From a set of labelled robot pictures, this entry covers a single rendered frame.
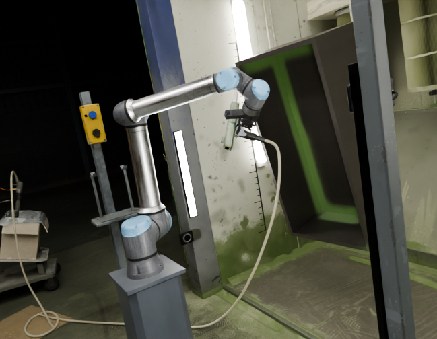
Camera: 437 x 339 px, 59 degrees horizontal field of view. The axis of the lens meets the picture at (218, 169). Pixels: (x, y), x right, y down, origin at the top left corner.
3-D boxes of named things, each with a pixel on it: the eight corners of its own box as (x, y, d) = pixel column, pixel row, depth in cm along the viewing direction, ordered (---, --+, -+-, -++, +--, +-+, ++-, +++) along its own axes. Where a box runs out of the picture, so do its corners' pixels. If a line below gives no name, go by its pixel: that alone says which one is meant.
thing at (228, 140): (263, 155, 199) (221, 143, 196) (260, 160, 203) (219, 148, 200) (270, 88, 226) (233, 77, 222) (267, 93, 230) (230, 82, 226)
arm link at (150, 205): (137, 245, 207) (110, 103, 194) (151, 233, 223) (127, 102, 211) (162, 244, 202) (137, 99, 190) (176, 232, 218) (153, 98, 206)
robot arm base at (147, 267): (134, 283, 184) (129, 264, 183) (122, 272, 200) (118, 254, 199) (170, 269, 193) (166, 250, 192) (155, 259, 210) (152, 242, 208)
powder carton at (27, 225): (0, 244, 380) (3, 204, 379) (47, 245, 396) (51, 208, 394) (-12, 261, 331) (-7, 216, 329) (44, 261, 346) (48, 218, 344)
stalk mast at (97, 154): (135, 311, 292) (87, 92, 266) (138, 313, 287) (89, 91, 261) (128, 314, 289) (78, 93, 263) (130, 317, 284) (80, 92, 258)
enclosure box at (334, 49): (321, 210, 282) (273, 47, 251) (401, 220, 234) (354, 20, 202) (291, 235, 264) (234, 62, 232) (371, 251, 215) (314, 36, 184)
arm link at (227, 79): (99, 107, 183) (232, 62, 161) (113, 105, 195) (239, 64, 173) (107, 130, 185) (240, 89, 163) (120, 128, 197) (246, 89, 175)
